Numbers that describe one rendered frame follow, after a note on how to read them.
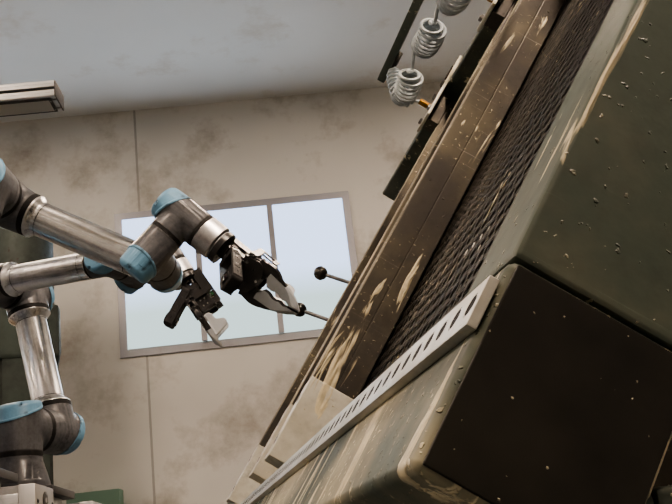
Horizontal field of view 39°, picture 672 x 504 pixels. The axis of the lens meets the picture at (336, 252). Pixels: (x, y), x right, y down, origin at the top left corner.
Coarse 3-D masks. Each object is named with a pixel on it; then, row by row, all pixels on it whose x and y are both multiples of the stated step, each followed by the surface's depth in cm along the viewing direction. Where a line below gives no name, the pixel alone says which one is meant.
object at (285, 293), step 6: (270, 276) 187; (270, 282) 187; (276, 282) 186; (270, 288) 187; (276, 288) 187; (282, 288) 186; (288, 288) 186; (294, 288) 191; (282, 294) 186; (288, 294) 186; (288, 300) 186; (294, 300) 187; (288, 306) 186; (294, 306) 187
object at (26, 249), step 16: (0, 240) 528; (16, 240) 526; (32, 240) 530; (0, 256) 525; (16, 256) 523; (32, 256) 527; (48, 256) 536; (0, 320) 482; (48, 320) 490; (0, 336) 480; (16, 336) 482; (0, 352) 477; (16, 352) 479; (0, 368) 477; (16, 368) 478; (0, 384) 474; (16, 384) 475; (0, 400) 471; (16, 400) 472; (48, 464) 466
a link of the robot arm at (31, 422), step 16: (32, 400) 243; (0, 416) 239; (16, 416) 238; (32, 416) 240; (48, 416) 247; (0, 432) 238; (16, 432) 237; (32, 432) 239; (48, 432) 245; (0, 448) 237; (16, 448) 236; (32, 448) 238
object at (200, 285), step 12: (192, 276) 251; (204, 276) 250; (180, 288) 253; (192, 288) 250; (204, 288) 247; (192, 300) 247; (204, 300) 248; (216, 300) 246; (192, 312) 246; (204, 312) 249
